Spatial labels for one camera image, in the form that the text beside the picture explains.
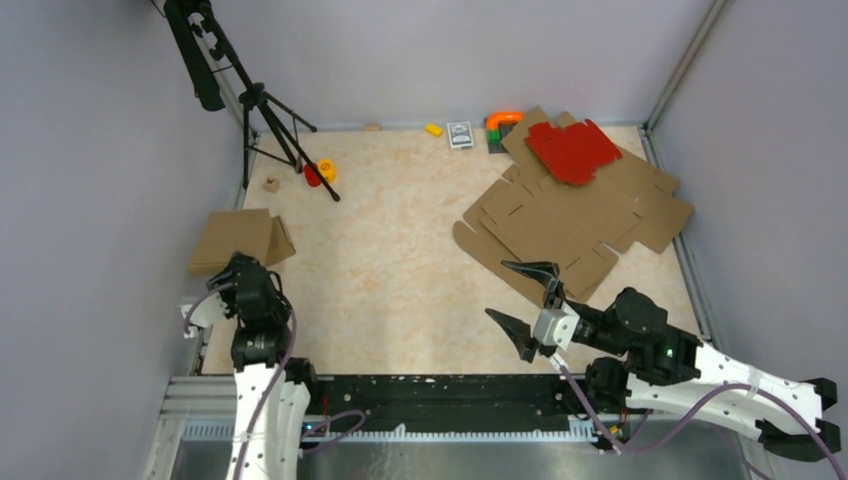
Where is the brown cardboard box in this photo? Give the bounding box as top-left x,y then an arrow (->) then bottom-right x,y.
187,209 -> 272,277
264,216 -> 296,267

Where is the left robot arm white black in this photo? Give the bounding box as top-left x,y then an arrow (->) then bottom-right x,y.
207,252 -> 321,479

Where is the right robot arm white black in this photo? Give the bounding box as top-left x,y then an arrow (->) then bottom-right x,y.
487,261 -> 842,464

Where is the folded brown cardboard box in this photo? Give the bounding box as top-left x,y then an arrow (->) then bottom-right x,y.
264,216 -> 296,267

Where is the playing card deck box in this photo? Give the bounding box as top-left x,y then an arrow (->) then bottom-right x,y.
446,121 -> 474,150

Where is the stack of brown cardboard blanks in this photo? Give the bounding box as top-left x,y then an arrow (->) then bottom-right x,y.
452,107 -> 694,305

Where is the red flat cardboard blank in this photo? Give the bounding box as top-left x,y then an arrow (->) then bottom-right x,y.
525,119 -> 623,186

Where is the red yellow toy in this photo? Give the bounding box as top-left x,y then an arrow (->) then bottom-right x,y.
303,158 -> 337,188

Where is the orange green toy block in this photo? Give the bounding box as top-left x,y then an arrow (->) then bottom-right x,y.
485,111 -> 524,154

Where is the yellow small block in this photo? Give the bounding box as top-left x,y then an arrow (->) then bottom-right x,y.
425,123 -> 444,137

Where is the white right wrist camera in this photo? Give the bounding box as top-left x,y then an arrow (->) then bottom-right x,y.
532,306 -> 581,350

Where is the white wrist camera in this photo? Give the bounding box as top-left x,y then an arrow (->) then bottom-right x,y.
532,306 -> 581,350
178,293 -> 226,339

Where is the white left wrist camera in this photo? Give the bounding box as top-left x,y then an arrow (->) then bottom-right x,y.
178,293 -> 226,339

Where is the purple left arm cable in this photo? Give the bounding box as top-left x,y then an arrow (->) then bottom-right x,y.
182,284 -> 368,480

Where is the black camera tripod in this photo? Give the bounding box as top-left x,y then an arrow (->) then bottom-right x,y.
162,0 -> 342,204

